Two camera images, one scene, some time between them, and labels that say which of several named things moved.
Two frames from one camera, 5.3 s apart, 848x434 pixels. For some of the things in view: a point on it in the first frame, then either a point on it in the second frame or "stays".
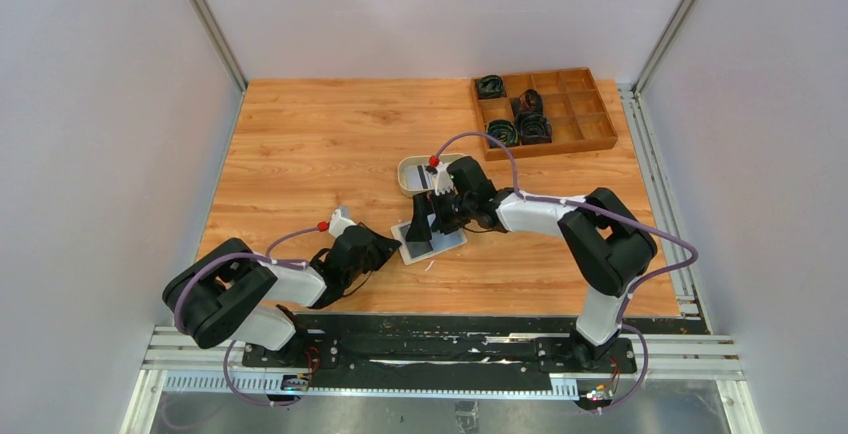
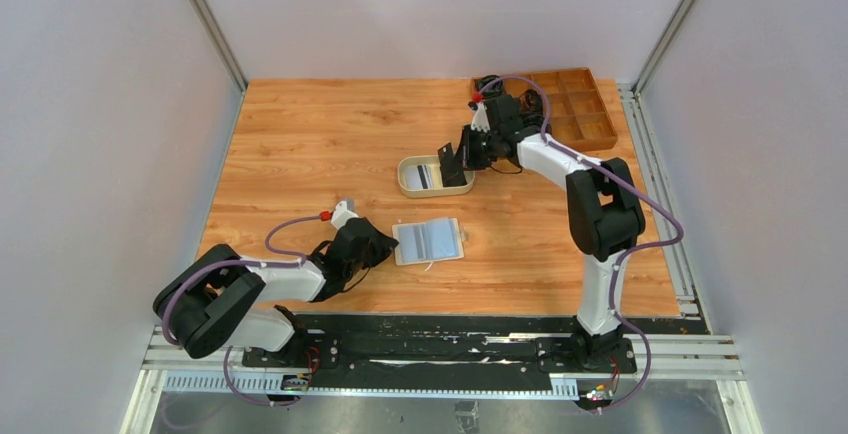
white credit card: x=419 y=177 stays
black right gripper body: x=436 y=207 -> x=468 y=155
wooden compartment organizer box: x=574 y=104 stays
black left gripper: x=369 y=249 stays
